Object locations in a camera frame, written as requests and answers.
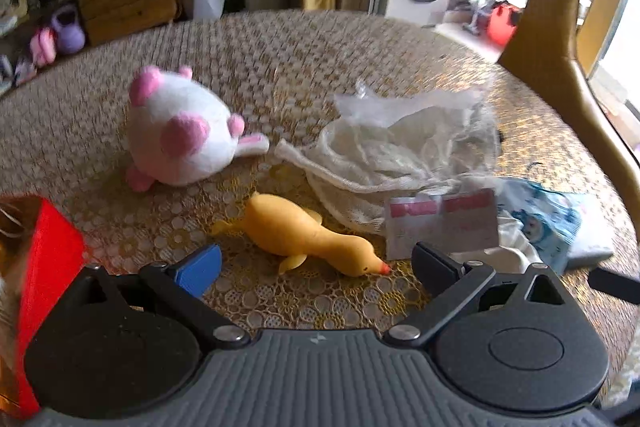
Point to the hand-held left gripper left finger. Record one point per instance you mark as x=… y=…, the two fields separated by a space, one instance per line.
x=200 y=269

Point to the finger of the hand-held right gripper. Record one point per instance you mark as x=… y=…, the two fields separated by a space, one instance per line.
x=617 y=287

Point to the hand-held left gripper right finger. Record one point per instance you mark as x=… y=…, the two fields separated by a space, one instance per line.
x=435 y=269

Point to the blue printed packet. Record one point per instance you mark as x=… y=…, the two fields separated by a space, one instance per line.
x=540 y=222

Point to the yellow rubber duck toy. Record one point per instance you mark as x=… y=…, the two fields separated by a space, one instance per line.
x=295 y=232

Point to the white mesh cloth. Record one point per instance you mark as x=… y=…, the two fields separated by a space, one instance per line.
x=370 y=167

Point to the white and pink plush toy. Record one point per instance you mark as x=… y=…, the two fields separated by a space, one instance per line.
x=185 y=142

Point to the red box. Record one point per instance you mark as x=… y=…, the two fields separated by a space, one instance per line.
x=50 y=267

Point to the grey flat box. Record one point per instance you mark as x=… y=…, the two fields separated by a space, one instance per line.
x=592 y=252

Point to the clear plastic bag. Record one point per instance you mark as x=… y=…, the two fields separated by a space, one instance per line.
x=400 y=107

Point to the red bucket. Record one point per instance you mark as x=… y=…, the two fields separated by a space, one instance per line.
x=502 y=27

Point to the stack of books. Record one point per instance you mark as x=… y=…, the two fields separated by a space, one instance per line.
x=24 y=72

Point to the pink small backpack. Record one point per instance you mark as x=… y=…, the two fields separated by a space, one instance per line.
x=42 y=49

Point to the purple kettlebell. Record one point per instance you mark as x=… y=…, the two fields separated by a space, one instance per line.
x=69 y=32

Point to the wooden sideboard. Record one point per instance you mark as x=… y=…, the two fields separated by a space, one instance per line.
x=130 y=2

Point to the wooden chair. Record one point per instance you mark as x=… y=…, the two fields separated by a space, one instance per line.
x=550 y=7

